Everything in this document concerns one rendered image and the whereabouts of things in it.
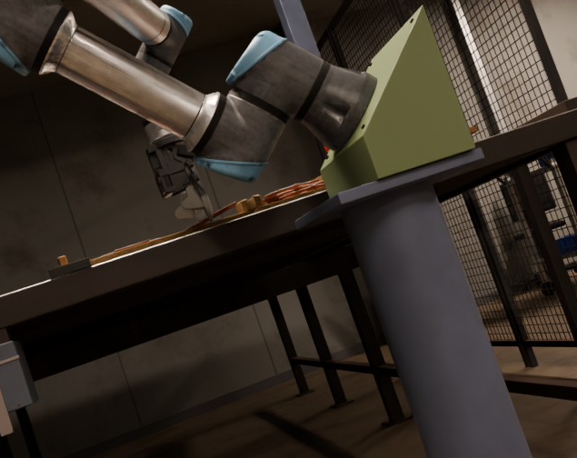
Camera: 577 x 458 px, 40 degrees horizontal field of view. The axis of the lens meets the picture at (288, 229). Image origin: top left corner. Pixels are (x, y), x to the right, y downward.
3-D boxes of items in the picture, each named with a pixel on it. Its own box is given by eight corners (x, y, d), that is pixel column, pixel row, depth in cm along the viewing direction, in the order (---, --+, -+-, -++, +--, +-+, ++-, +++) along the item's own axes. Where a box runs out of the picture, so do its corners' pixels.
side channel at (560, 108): (600, 131, 182) (585, 93, 183) (578, 139, 181) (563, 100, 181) (279, 275, 574) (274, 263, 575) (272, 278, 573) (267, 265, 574)
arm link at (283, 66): (328, 54, 134) (258, 15, 132) (292, 124, 135) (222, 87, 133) (318, 63, 146) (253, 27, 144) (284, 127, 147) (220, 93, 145)
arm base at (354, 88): (386, 62, 138) (336, 34, 137) (358, 129, 132) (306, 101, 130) (353, 103, 152) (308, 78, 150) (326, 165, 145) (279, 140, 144)
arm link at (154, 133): (174, 122, 178) (178, 112, 170) (181, 141, 178) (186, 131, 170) (142, 132, 176) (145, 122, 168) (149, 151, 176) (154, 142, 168)
